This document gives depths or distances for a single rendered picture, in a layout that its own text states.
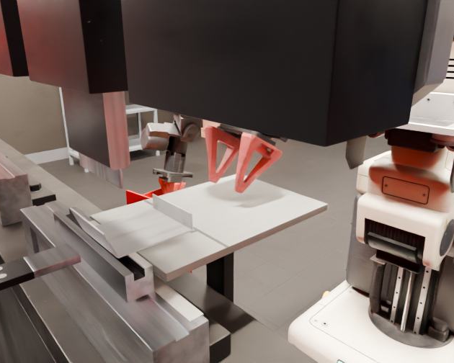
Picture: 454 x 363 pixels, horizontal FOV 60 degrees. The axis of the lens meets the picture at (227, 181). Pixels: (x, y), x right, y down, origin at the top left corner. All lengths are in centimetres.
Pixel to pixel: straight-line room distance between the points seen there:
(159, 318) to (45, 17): 28
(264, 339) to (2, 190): 57
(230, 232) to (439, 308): 116
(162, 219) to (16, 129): 403
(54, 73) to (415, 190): 94
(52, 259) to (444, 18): 38
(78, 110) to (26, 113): 408
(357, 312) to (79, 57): 141
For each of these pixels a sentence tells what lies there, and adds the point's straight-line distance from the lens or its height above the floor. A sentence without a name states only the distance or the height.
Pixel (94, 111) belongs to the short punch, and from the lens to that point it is 38.
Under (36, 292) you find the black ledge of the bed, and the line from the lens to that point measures 64.
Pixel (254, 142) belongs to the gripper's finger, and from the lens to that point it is 49.
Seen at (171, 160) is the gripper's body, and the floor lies 91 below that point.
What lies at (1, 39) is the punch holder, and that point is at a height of 121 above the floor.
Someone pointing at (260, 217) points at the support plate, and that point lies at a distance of 50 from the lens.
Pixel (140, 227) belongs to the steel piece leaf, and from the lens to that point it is 48.
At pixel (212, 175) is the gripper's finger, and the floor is 103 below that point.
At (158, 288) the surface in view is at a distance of 42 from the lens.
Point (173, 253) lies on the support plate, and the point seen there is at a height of 100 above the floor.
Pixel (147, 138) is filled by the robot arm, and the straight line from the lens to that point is 104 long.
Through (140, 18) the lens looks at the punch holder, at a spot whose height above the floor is 122.
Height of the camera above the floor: 121
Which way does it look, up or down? 20 degrees down
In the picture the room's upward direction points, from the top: straight up
